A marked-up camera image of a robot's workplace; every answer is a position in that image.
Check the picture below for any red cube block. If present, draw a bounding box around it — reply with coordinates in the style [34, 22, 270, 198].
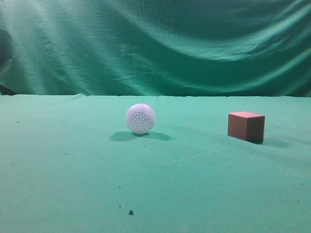
[227, 111, 265, 142]

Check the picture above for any white dimpled golf ball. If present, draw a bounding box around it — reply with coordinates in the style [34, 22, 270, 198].
[126, 103, 156, 134]

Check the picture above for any green backdrop cloth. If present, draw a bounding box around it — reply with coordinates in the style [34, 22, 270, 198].
[0, 0, 311, 97]

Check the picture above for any green table cloth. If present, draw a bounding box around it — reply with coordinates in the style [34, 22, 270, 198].
[0, 94, 311, 233]

